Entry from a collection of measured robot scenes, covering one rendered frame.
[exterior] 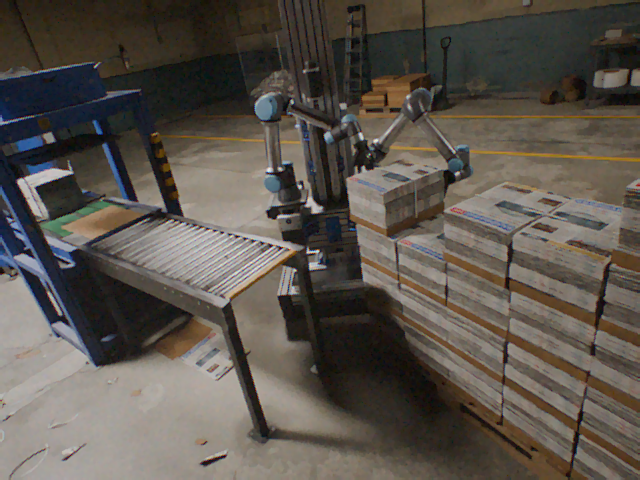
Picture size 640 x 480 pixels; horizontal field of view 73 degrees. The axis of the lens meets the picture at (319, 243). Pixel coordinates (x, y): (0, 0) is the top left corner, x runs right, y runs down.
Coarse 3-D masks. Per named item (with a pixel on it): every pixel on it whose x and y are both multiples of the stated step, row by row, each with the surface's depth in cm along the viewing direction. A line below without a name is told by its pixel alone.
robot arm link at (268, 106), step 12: (264, 96) 224; (276, 96) 228; (264, 108) 224; (276, 108) 224; (264, 120) 227; (276, 120) 228; (264, 132) 234; (276, 132) 233; (276, 144) 236; (276, 156) 239; (276, 168) 242; (264, 180) 244; (276, 180) 242; (288, 180) 253; (276, 192) 247
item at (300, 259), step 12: (168, 216) 278; (180, 216) 274; (216, 228) 248; (228, 228) 246; (252, 240) 229; (264, 240) 224; (276, 240) 222; (300, 252) 209; (288, 264) 219; (300, 264) 213
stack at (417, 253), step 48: (384, 240) 203; (432, 240) 191; (384, 288) 219; (432, 288) 187; (480, 288) 163; (480, 336) 172; (528, 336) 152; (576, 336) 136; (480, 384) 184; (528, 384) 160; (576, 384) 142; (528, 432) 171; (576, 432) 152
